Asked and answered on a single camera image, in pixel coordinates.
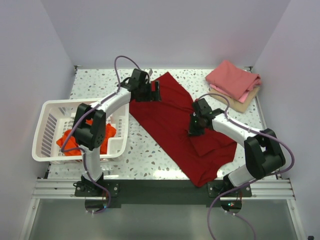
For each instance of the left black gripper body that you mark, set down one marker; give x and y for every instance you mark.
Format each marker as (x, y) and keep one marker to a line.
(145, 92)

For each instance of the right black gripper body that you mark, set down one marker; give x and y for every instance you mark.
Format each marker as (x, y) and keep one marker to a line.
(195, 127)

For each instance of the dark red t-shirt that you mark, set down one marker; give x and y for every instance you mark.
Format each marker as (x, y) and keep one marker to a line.
(167, 121)

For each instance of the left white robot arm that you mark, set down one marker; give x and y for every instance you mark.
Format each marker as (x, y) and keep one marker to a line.
(89, 127)

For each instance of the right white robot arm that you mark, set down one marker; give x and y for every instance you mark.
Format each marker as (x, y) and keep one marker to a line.
(263, 154)

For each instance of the folded pink t-shirt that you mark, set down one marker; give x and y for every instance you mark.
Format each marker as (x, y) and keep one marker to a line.
(232, 81)

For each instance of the orange t-shirt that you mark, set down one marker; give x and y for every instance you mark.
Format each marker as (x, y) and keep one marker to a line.
(110, 132)

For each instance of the white plastic laundry basket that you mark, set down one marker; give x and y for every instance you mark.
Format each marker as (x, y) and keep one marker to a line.
(57, 116)

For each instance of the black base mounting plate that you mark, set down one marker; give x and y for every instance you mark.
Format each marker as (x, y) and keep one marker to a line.
(145, 192)

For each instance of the aluminium extrusion rail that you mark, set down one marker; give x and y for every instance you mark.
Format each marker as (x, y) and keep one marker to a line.
(270, 189)

